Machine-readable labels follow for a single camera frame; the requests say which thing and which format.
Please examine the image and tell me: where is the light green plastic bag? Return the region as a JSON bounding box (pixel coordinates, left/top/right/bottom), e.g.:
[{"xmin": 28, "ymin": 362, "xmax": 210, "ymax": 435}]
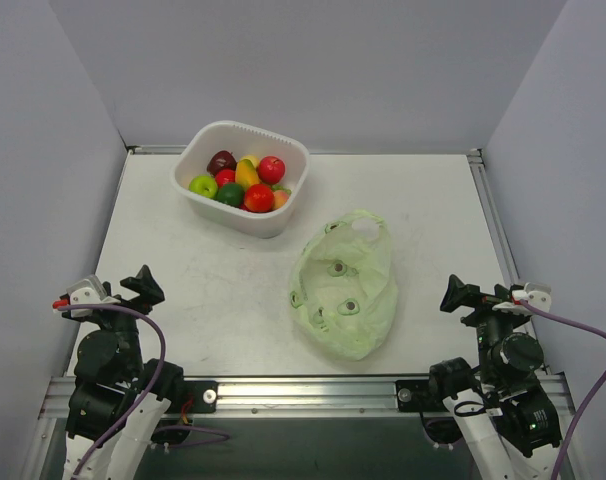
[{"xmin": 288, "ymin": 210, "xmax": 398, "ymax": 361}]

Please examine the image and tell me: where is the green apple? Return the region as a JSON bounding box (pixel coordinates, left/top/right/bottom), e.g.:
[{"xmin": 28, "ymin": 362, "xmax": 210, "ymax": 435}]
[{"xmin": 188, "ymin": 175, "xmax": 219, "ymax": 199}]

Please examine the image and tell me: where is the dark green lime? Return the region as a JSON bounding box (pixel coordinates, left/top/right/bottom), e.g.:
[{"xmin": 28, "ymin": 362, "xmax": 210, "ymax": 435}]
[{"xmin": 215, "ymin": 182, "xmax": 245, "ymax": 208}]

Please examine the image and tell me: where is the yellow mango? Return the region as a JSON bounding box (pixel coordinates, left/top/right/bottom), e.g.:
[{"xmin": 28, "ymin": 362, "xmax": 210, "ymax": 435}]
[{"xmin": 235, "ymin": 158, "xmax": 260, "ymax": 191}]

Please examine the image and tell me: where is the red apple from bag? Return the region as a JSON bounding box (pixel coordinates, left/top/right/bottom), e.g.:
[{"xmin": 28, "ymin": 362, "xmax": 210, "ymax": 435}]
[{"xmin": 257, "ymin": 156, "xmax": 286, "ymax": 185}]

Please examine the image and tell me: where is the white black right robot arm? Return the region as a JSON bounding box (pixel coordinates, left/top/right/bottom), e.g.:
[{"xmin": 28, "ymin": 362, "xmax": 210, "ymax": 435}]
[{"xmin": 426, "ymin": 275, "xmax": 562, "ymax": 479}]

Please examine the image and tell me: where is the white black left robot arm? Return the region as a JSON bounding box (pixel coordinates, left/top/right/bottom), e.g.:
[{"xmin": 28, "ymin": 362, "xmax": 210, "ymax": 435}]
[{"xmin": 52, "ymin": 266, "xmax": 185, "ymax": 479}]

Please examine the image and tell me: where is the bright red apple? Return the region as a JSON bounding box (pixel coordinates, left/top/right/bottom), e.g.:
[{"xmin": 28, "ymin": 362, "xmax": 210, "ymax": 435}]
[{"xmin": 214, "ymin": 169, "xmax": 236, "ymax": 188}]

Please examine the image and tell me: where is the dark red apple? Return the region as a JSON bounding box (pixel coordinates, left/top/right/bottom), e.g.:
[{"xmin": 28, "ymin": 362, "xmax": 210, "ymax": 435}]
[{"xmin": 206, "ymin": 150, "xmax": 237, "ymax": 176}]

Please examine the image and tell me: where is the small peach in basket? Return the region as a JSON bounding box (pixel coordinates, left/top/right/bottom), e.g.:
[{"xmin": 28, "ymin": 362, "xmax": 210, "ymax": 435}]
[{"xmin": 273, "ymin": 190, "xmax": 290, "ymax": 210}]

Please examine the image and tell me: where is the green grape bunch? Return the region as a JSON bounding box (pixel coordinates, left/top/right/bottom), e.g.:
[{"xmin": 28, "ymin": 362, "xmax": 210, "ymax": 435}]
[{"xmin": 271, "ymin": 184, "xmax": 292, "ymax": 196}]

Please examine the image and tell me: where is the yellow pear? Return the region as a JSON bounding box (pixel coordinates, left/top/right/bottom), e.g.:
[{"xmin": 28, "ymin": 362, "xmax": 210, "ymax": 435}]
[{"xmin": 241, "ymin": 155, "xmax": 260, "ymax": 168}]

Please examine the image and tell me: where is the white plastic basket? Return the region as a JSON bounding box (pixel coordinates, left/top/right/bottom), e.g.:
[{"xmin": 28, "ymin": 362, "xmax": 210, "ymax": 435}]
[{"xmin": 169, "ymin": 121, "xmax": 310, "ymax": 238}]

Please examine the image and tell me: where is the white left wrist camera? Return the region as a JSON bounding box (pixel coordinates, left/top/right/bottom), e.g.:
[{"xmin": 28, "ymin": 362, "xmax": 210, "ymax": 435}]
[{"xmin": 52, "ymin": 274, "xmax": 119, "ymax": 321}]

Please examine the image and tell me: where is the black short right cable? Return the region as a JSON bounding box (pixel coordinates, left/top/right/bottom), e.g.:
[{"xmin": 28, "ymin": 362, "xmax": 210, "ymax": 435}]
[{"xmin": 452, "ymin": 399, "xmax": 492, "ymax": 419}]

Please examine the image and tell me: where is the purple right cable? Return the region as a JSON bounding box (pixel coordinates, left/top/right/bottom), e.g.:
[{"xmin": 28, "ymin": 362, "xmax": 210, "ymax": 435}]
[{"xmin": 525, "ymin": 299, "xmax": 606, "ymax": 480}]

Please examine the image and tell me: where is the aluminium table frame rail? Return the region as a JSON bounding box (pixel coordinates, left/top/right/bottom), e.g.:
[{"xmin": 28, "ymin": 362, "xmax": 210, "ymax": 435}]
[{"xmin": 466, "ymin": 147, "xmax": 539, "ymax": 341}]

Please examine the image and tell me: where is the front aluminium mounting rail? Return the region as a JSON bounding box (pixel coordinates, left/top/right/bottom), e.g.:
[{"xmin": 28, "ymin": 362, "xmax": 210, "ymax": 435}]
[{"xmin": 40, "ymin": 374, "xmax": 577, "ymax": 419}]

